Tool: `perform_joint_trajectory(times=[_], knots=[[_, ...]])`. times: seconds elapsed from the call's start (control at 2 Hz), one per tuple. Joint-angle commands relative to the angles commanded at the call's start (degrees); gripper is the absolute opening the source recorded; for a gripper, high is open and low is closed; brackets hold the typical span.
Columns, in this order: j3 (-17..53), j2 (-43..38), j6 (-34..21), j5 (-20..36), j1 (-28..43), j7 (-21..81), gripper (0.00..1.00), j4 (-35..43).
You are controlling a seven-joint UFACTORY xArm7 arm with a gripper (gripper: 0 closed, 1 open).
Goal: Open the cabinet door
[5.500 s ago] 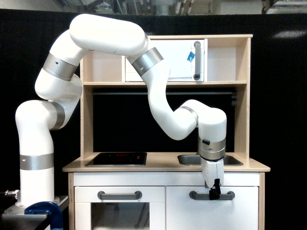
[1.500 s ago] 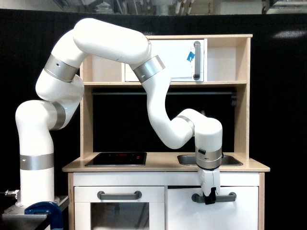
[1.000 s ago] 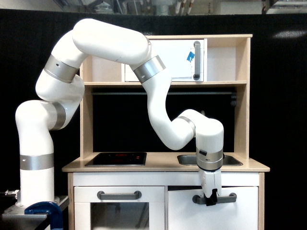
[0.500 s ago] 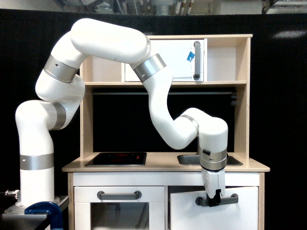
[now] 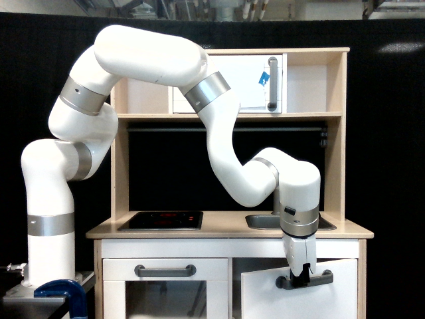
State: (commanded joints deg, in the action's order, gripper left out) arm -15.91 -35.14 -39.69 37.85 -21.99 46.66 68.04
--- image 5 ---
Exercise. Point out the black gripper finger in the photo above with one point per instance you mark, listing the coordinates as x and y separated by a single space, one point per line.
305 274
296 281

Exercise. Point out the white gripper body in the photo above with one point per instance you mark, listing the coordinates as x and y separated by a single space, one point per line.
300 252

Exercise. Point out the grey cabinet door handle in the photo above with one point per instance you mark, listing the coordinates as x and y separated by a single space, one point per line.
325 278

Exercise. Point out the white cabinet door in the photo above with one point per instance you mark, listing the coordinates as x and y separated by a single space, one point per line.
261 298

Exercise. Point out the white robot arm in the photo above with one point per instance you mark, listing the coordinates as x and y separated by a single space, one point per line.
84 125

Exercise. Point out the white microwave door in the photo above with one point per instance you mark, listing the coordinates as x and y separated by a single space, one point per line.
239 74

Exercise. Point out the white oven door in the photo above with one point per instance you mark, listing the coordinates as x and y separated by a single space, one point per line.
203 295

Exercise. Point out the grey toy sink basin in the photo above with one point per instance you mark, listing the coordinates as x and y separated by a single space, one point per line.
263 222

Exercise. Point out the grey toy faucet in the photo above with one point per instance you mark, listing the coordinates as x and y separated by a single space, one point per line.
276 201

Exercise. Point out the black toy stovetop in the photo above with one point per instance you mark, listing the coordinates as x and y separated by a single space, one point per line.
163 220

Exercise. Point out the blue tape piece right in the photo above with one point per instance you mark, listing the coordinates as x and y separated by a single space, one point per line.
264 78

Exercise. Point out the blue metal clamp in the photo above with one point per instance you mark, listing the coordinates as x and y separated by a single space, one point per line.
71 290

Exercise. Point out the wooden toy kitchen frame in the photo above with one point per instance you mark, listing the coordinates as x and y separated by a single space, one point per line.
225 238

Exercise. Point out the grey microwave door handle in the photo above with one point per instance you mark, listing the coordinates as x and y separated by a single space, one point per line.
273 80

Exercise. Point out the grey oven door handle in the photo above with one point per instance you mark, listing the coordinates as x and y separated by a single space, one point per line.
185 272

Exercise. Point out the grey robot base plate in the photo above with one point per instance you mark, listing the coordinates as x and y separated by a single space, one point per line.
23 293

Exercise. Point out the silver cable connector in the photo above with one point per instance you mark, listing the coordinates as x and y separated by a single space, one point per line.
16 267

